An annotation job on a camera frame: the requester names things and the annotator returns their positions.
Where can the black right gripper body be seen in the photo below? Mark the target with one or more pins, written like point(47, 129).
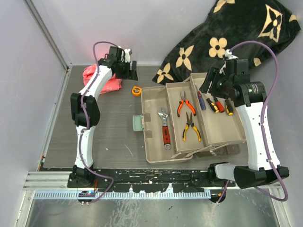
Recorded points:
point(219, 85)

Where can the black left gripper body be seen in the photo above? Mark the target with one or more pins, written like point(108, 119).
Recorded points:
point(123, 73)

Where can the yellow tape measure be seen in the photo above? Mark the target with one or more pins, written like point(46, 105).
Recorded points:
point(136, 91)

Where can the yellow black screwdriver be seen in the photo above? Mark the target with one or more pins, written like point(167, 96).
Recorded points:
point(228, 107)
point(212, 105)

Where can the blue handled screwdriver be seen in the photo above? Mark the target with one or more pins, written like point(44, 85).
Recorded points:
point(200, 98)

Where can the orange handled adjustable wrench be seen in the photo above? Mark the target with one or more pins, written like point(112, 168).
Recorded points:
point(165, 130)

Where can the grey green toolbox latch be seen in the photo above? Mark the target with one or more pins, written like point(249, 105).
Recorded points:
point(138, 123)

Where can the translucent brown plastic toolbox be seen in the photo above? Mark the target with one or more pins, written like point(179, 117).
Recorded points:
point(193, 132)

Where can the red black screwdriver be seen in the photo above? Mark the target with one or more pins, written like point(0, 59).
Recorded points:
point(219, 105)

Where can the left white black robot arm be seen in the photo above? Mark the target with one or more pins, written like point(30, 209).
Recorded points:
point(84, 105)

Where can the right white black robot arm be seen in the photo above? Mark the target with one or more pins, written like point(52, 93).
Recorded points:
point(249, 100)

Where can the pink printed cloth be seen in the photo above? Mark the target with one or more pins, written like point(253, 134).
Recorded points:
point(113, 84)

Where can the black floral plush blanket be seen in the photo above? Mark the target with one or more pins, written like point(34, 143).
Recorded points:
point(228, 23)

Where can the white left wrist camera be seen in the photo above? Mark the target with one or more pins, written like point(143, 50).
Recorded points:
point(127, 55)

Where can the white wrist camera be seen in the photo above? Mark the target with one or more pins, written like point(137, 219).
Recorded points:
point(227, 56)
point(127, 55)

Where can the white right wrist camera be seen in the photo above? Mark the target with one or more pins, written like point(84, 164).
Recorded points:
point(227, 56)

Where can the vertical aluminium corner post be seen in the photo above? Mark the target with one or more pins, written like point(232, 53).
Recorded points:
point(45, 25)

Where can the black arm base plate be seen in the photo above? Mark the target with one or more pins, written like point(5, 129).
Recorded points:
point(146, 180)

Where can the aluminium frame rail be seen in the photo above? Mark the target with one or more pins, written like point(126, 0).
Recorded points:
point(50, 180)

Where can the white slotted cable duct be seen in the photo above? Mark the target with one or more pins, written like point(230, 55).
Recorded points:
point(89, 195)

